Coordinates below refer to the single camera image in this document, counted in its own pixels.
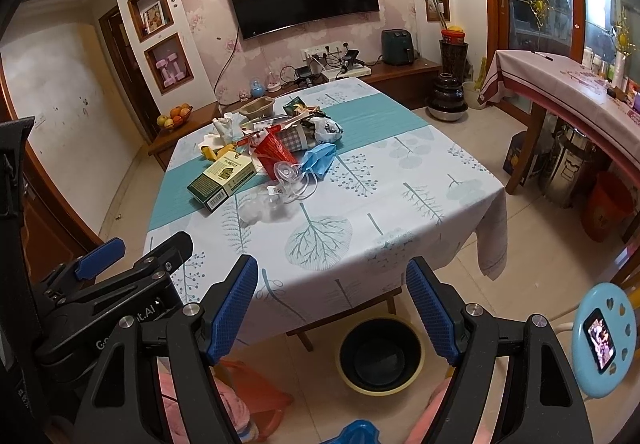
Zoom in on blue face mask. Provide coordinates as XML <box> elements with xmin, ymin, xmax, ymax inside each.
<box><xmin>299</xmin><ymin>143</ymin><xmax>337</xmax><ymax>181</ymax></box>

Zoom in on blue round figurine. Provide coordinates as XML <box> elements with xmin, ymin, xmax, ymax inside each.
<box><xmin>250</xmin><ymin>78</ymin><xmax>266</xmax><ymax>98</ymax></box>

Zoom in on steel pot under table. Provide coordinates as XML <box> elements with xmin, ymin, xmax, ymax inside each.
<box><xmin>538</xmin><ymin>123</ymin><xmax>611</xmax><ymax>209</ymax></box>

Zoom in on red paper bag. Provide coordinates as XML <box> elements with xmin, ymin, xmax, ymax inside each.
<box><xmin>253</xmin><ymin>125</ymin><xmax>296</xmax><ymax>172</ymax></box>

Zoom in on brown pulp paper tray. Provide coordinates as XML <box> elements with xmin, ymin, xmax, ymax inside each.
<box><xmin>239</xmin><ymin>96</ymin><xmax>276</xmax><ymax>121</ymax></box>

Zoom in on yellow snack wrapper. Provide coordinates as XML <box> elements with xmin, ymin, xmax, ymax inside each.
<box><xmin>200</xmin><ymin>144</ymin><xmax>235</xmax><ymax>161</ymax></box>

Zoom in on red bucket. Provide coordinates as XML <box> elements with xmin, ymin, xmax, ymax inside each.
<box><xmin>580</xmin><ymin>172</ymin><xmax>634</xmax><ymax>242</ymax></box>

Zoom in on pink dumbbells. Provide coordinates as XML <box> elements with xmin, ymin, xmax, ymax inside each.
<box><xmin>155</xmin><ymin>52</ymin><xmax>186</xmax><ymax>88</ymax></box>

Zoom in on framed photo in niche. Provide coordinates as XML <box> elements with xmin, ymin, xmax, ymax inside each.
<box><xmin>142</xmin><ymin>0</ymin><xmax>165</xmax><ymax>34</ymax></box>

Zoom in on fruit bowl with oranges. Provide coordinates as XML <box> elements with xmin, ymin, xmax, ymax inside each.
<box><xmin>156</xmin><ymin>104</ymin><xmax>193</xmax><ymax>132</ymax></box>

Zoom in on light blue plastic stool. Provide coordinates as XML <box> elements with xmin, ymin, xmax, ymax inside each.
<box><xmin>572</xmin><ymin>282</ymin><xmax>637</xmax><ymax>398</ymax></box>

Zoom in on dark ceramic vase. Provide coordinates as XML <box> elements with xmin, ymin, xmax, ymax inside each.
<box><xmin>427</xmin><ymin>25</ymin><xmax>471</xmax><ymax>123</ymax></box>

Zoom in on black round trash bin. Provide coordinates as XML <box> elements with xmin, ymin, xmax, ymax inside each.
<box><xmin>335</xmin><ymin>315</ymin><xmax>425</xmax><ymax>398</ymax></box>

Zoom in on green pistachio chocolate box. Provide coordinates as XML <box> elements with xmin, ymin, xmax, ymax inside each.
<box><xmin>186</xmin><ymin>151</ymin><xmax>256</xmax><ymax>212</ymax></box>

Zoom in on wooden door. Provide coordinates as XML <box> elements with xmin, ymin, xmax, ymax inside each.
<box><xmin>99</xmin><ymin>6</ymin><xmax>160</xmax><ymax>144</ymax></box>

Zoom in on white set-top box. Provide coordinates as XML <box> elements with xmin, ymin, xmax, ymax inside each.
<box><xmin>321</xmin><ymin>66</ymin><xmax>372</xmax><ymax>81</ymax></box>

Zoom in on orange plastic stool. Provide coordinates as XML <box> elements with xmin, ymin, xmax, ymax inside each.
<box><xmin>212</xmin><ymin>360</ymin><xmax>294</xmax><ymax>443</ymax></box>

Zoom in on tree pattern tablecloth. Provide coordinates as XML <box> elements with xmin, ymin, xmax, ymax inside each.
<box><xmin>145</xmin><ymin>80</ymin><xmax>508</xmax><ymax>346</ymax></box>

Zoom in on pink tablecloth side table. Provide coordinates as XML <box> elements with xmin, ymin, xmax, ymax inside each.
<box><xmin>478</xmin><ymin>49</ymin><xmax>639</xmax><ymax>195</ymax></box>

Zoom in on smartphone on stool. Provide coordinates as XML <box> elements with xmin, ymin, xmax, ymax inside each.
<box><xmin>582</xmin><ymin>308</ymin><xmax>616</xmax><ymax>374</ymax></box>

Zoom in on wooden tv cabinet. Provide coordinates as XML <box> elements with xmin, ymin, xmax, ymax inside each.
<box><xmin>147</xmin><ymin>57</ymin><xmax>444</xmax><ymax>172</ymax></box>

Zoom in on white crumpled tissue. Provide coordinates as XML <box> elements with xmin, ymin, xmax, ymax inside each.
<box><xmin>198</xmin><ymin>113</ymin><xmax>245</xmax><ymax>150</ymax></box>

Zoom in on black air fryer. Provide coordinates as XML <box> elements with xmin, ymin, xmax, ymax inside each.
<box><xmin>381</xmin><ymin>29</ymin><xmax>416</xmax><ymax>66</ymax></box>

